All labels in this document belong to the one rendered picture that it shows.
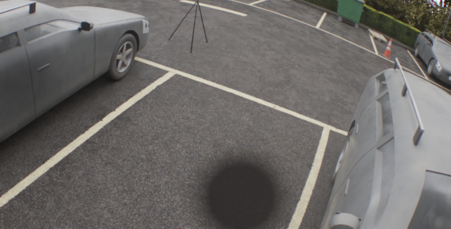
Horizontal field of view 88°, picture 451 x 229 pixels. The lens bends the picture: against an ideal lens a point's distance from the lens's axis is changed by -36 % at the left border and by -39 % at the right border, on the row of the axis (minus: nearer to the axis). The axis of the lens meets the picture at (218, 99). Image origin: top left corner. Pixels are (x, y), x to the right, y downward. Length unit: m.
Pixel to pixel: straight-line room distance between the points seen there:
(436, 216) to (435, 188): 0.17
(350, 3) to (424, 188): 12.31
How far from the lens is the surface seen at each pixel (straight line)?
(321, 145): 4.17
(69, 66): 3.60
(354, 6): 13.71
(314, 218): 3.12
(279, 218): 3.00
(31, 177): 3.13
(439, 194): 1.82
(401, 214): 1.67
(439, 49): 12.75
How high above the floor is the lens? 2.12
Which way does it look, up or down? 28 degrees down
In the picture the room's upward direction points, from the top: 11 degrees clockwise
